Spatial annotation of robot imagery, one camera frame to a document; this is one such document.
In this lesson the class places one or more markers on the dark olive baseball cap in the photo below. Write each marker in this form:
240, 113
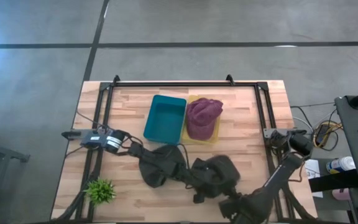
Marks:
154, 177
228, 174

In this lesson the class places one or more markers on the small green artificial plant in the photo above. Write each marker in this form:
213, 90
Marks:
99, 191

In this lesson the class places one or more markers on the black metal table frame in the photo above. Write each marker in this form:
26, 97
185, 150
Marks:
182, 84

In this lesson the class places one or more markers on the teal plastic bin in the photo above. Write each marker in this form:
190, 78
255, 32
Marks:
165, 119

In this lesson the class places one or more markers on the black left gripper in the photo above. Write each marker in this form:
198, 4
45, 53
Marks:
202, 177

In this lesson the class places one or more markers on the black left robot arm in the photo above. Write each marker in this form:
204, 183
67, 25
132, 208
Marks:
113, 141

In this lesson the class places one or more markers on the black power adapter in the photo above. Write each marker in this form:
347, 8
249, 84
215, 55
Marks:
323, 133

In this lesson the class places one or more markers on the pink object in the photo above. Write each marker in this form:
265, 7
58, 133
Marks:
341, 194

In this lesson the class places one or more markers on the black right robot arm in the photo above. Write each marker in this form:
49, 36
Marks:
278, 180

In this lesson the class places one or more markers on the white printed paper sheet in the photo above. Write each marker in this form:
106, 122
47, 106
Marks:
314, 169

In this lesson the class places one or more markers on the yellow plastic bin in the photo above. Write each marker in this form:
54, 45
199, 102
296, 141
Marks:
217, 132

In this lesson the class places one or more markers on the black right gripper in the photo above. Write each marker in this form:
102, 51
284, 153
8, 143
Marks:
238, 210

